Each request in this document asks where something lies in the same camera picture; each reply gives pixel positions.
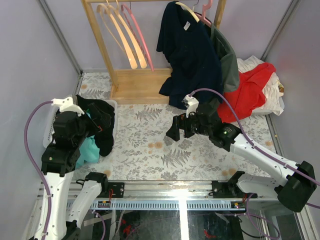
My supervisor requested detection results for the wooden clothes rack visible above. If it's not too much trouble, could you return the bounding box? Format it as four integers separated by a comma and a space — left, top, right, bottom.
80, 0, 227, 105

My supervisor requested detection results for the navy t shirt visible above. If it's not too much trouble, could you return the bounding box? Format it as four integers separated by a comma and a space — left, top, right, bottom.
156, 1, 224, 110

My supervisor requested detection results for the red t shirt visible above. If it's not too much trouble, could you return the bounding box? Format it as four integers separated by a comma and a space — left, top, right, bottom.
224, 62, 276, 120

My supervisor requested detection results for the pink hanger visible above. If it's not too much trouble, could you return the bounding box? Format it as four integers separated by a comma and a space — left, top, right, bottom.
194, 0, 213, 27
120, 3, 155, 72

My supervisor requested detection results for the grey t shirt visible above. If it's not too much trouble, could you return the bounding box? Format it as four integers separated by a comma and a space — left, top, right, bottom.
210, 24, 240, 93

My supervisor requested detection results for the wooden hanger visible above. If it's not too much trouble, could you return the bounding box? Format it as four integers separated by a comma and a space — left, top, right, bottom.
106, 0, 147, 69
96, 3, 138, 69

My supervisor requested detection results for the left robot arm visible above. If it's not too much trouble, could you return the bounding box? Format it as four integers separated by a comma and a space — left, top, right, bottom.
34, 99, 110, 240

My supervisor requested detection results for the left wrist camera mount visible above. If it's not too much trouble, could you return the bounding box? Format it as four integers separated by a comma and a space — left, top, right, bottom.
51, 95, 85, 117

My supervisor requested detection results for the floral table mat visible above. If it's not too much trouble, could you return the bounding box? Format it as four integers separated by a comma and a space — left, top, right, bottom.
72, 71, 280, 181

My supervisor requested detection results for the teal cloth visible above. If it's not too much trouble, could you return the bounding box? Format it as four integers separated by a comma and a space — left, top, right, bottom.
74, 111, 101, 170

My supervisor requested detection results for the black t shirt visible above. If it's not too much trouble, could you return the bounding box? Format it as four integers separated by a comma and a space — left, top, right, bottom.
76, 95, 115, 157

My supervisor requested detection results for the white garment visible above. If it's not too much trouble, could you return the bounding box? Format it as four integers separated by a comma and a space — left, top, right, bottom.
237, 55, 285, 116

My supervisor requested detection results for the white plastic basket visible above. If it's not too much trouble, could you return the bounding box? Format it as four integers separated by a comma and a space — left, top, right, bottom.
42, 99, 118, 148

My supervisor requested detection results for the pink hanger on rack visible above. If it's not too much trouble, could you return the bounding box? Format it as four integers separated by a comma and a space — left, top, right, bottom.
194, 0, 213, 27

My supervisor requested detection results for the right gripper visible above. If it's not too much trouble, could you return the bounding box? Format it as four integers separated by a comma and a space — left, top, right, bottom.
165, 108, 212, 142

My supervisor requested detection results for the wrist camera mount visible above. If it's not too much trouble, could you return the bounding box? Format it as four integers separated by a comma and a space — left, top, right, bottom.
51, 95, 85, 117
182, 94, 199, 118

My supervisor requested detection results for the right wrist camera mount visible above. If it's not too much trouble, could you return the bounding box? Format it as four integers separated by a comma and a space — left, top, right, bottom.
182, 94, 199, 118

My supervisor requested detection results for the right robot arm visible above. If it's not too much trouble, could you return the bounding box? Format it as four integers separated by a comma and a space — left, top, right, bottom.
166, 97, 317, 213

